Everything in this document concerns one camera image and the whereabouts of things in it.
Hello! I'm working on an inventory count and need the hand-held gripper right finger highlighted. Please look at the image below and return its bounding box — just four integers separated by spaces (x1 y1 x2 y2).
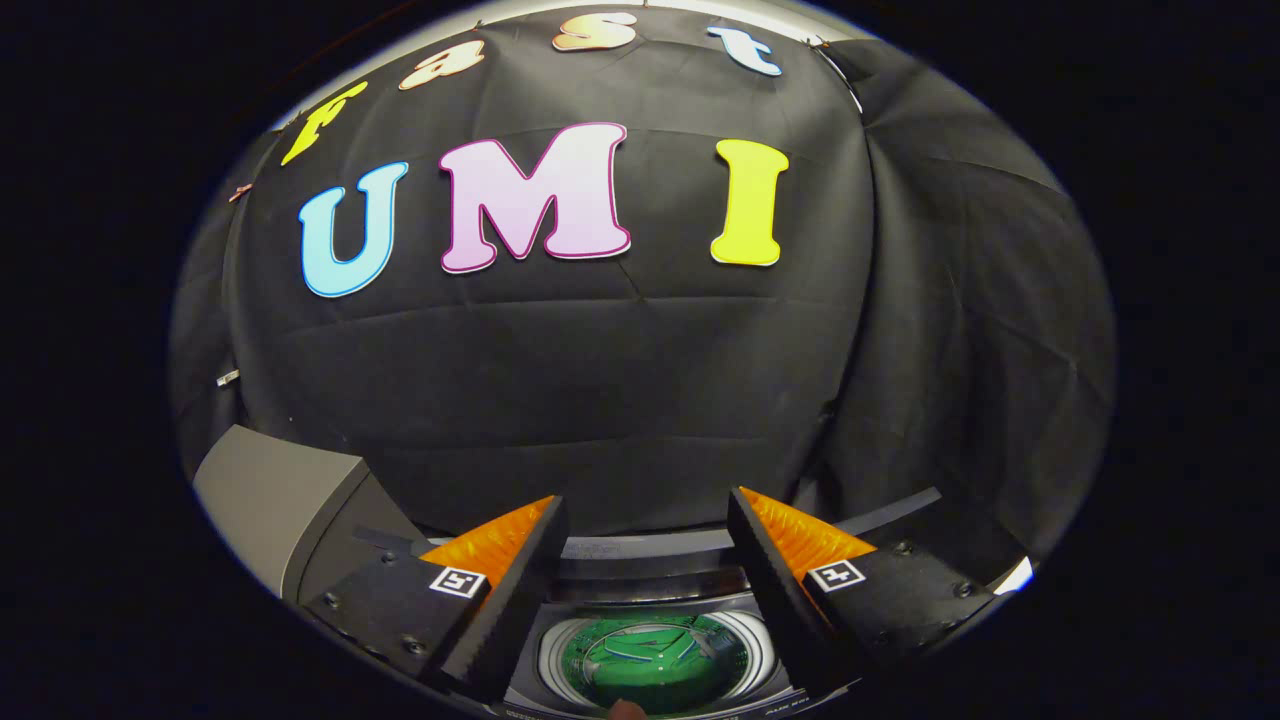
726 486 1002 703

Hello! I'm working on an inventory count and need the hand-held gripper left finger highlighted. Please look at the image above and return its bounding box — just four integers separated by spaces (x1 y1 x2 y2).
300 494 572 707

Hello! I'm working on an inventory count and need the grey washing machine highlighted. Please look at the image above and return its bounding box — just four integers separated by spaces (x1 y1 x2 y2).
352 486 1033 720

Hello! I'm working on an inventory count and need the green polo shirt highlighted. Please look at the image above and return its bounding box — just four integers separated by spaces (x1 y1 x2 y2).
559 612 750 715

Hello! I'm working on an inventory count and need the black backdrop cloth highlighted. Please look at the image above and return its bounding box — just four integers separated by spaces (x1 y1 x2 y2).
170 5 1117 563

